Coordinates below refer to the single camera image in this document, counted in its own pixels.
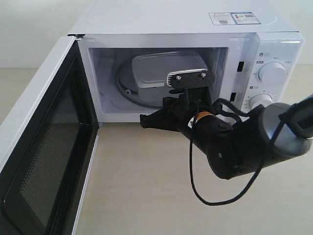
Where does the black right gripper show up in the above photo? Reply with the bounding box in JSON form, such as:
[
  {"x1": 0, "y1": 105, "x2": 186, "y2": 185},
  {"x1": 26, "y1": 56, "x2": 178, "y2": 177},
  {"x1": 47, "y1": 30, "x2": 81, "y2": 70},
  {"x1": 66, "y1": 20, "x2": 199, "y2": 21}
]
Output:
[{"x1": 139, "y1": 94, "x2": 212, "y2": 137}]

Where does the white plastic lidded container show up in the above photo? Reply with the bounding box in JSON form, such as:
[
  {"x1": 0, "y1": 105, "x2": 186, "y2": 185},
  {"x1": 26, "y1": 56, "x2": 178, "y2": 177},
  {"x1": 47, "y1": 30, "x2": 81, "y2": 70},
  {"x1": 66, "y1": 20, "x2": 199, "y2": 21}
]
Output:
[{"x1": 132, "y1": 51, "x2": 207, "y2": 103}]

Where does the white microwave door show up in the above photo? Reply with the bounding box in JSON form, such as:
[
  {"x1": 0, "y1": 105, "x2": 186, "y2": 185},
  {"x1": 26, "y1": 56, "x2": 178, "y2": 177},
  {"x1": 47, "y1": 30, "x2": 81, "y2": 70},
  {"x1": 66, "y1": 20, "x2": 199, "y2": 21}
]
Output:
[{"x1": 0, "y1": 36, "x2": 99, "y2": 235}]

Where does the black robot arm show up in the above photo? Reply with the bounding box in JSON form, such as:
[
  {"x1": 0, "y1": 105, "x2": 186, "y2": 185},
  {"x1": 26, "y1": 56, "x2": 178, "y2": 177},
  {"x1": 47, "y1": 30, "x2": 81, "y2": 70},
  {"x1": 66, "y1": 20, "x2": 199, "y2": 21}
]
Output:
[{"x1": 140, "y1": 97, "x2": 313, "y2": 179}]

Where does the white microwave oven body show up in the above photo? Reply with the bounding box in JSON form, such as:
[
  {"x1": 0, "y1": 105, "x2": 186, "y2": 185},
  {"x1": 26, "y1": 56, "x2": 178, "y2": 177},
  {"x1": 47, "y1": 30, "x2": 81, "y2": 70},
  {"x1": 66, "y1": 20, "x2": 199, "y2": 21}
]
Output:
[{"x1": 69, "y1": 0, "x2": 304, "y2": 123}]

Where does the glass turntable plate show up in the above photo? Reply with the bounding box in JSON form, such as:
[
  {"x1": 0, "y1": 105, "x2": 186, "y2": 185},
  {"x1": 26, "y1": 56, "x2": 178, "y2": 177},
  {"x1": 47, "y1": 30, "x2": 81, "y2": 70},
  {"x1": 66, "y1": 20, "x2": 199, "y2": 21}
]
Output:
[{"x1": 115, "y1": 57, "x2": 162, "y2": 108}]

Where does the lower white control knob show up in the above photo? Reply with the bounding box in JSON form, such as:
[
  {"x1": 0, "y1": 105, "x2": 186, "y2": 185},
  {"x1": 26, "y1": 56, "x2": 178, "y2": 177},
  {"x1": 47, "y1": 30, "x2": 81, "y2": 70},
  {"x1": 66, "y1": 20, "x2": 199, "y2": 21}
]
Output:
[{"x1": 249, "y1": 94, "x2": 273, "y2": 110}]

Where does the white control knob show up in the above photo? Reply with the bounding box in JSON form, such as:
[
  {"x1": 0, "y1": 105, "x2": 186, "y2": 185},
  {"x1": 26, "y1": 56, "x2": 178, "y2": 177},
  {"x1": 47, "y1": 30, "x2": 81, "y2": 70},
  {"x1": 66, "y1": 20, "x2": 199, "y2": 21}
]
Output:
[
  {"x1": 249, "y1": 94, "x2": 273, "y2": 110},
  {"x1": 258, "y1": 62, "x2": 287, "y2": 83}
]

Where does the upper white control knob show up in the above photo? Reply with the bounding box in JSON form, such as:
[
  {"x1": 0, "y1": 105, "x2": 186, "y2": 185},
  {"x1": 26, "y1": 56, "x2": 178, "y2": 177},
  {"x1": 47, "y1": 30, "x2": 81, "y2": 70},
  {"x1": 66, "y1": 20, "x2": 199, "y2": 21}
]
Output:
[{"x1": 258, "y1": 62, "x2": 287, "y2": 83}]

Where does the blue white label sticker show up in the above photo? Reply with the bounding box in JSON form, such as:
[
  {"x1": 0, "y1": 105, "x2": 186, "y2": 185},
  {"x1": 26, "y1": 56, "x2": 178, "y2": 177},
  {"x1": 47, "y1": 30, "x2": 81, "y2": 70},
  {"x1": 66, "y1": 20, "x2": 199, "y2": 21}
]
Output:
[{"x1": 209, "y1": 12, "x2": 260, "y2": 25}]

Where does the dark turntable roller ring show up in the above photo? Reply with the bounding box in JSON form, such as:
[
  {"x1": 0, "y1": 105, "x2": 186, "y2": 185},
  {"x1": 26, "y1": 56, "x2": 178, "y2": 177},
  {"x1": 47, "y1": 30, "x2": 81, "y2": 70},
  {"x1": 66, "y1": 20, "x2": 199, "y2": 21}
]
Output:
[{"x1": 115, "y1": 68, "x2": 140, "y2": 103}]

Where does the black camera cable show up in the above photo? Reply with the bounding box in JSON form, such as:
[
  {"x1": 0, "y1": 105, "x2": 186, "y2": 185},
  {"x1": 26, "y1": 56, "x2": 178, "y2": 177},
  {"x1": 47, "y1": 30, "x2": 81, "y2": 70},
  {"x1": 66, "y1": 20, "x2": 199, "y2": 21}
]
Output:
[{"x1": 182, "y1": 88, "x2": 288, "y2": 206}]

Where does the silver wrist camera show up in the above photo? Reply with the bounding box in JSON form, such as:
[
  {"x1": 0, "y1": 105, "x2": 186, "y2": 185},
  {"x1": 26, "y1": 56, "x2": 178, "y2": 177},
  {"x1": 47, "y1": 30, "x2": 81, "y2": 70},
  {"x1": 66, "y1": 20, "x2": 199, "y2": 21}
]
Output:
[{"x1": 166, "y1": 69, "x2": 215, "y2": 89}]

